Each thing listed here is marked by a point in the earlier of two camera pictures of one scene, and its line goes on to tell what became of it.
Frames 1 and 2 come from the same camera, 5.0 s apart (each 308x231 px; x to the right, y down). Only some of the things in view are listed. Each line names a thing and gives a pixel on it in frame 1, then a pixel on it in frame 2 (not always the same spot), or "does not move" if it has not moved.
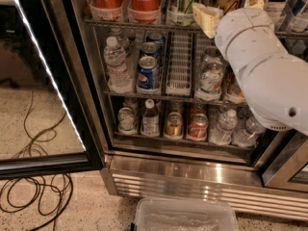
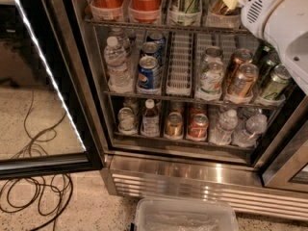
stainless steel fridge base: (241, 181) does not move
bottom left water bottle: (221, 133) does not move
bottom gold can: (173, 125) does not move
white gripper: (241, 22) → (260, 13)
